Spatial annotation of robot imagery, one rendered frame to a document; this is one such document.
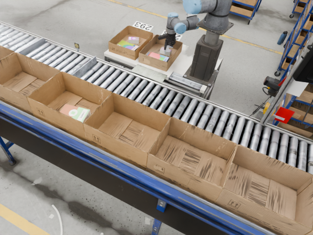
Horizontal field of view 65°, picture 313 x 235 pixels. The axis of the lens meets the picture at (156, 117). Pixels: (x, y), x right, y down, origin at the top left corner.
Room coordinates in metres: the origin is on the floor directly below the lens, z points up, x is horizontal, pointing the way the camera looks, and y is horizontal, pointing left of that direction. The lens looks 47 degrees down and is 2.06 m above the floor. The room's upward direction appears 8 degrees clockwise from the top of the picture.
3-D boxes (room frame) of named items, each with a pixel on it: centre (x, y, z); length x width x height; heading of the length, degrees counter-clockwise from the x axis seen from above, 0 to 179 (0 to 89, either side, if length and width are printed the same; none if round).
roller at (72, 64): (1.63, 0.83, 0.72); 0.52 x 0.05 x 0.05; 160
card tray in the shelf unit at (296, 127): (1.80, -1.38, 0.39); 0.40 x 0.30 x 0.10; 160
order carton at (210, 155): (0.76, -0.21, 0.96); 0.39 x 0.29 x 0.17; 70
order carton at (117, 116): (0.89, 0.15, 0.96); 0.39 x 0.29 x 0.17; 70
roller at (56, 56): (1.70, 1.01, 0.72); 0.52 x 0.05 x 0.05; 160
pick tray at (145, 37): (2.10, 0.33, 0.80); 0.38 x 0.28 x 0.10; 161
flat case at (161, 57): (1.89, 0.06, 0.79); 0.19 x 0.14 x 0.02; 73
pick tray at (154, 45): (2.00, 0.04, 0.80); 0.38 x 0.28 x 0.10; 161
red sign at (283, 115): (1.31, -0.88, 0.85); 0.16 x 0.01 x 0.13; 70
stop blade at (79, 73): (1.57, 0.68, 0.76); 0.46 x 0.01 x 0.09; 160
